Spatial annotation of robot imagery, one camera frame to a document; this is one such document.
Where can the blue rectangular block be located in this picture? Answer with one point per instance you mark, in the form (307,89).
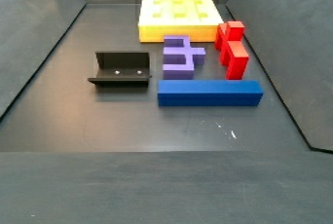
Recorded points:
(209,93)

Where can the purple cross-shaped block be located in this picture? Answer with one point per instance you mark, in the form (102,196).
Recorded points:
(181,58)

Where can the black angle bracket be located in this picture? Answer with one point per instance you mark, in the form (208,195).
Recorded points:
(122,68)

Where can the yellow peg board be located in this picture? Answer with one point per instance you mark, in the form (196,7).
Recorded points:
(179,17)

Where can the red stepped block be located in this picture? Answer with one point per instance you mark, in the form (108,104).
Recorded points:
(233,54)

